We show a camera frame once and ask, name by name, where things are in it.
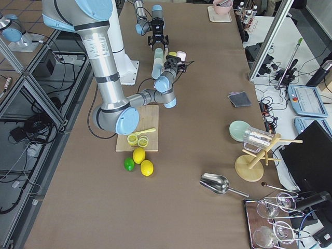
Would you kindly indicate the green lime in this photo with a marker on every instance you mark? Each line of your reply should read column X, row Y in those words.
column 129, row 164

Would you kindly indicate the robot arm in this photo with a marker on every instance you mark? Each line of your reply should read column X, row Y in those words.
column 144, row 18
column 92, row 20

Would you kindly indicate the wooden mug tree stand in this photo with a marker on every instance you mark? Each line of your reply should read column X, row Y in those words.
column 249, row 166

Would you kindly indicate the lemon slice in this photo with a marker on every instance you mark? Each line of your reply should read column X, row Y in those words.
column 132, row 139
column 143, row 141

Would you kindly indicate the yellow plastic knife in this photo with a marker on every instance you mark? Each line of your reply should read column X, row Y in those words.
column 145, row 131

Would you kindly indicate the white cup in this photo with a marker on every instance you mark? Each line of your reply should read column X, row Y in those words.
column 158, row 62

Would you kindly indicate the grey cloth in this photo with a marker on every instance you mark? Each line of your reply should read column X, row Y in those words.
column 239, row 99

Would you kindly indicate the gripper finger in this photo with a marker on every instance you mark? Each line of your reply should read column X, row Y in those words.
column 165, row 42
column 151, row 42

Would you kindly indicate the pink bowl of ice cubes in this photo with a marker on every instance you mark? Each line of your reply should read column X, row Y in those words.
column 222, row 7

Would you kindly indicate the mint green cup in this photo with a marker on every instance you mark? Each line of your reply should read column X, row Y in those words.
column 158, row 53

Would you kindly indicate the blue teach pendant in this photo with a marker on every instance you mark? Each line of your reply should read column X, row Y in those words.
column 306, row 101
column 301, row 123

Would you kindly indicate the aluminium frame post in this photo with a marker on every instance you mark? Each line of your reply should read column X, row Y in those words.
column 271, row 34

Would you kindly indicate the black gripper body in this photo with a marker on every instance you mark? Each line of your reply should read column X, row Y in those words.
column 171, row 63
column 157, row 30

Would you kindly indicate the wine glass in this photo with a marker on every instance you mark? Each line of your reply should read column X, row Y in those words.
column 279, row 234
column 276, row 207

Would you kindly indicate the wooden cutting board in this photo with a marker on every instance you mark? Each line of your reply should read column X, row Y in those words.
column 149, row 118

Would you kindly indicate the green bowl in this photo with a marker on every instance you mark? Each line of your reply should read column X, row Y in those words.
column 237, row 129

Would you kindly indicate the black tray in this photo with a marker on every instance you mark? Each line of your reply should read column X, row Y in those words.
column 254, row 221

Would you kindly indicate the clear glass mug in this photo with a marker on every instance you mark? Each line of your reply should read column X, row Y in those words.
column 255, row 140

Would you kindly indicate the yellow lemon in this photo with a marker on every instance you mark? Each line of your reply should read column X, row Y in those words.
column 139, row 155
column 147, row 168

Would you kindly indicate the blue cup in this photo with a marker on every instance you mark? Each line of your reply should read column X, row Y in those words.
column 157, row 71

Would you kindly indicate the black monitor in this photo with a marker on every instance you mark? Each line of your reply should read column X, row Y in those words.
column 309, row 162

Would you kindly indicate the pink cup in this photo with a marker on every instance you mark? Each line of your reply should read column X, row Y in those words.
column 181, row 55

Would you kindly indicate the cream plastic tray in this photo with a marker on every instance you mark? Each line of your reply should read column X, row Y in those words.
column 218, row 18

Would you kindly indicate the metal scoop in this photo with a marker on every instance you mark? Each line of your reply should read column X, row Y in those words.
column 218, row 184

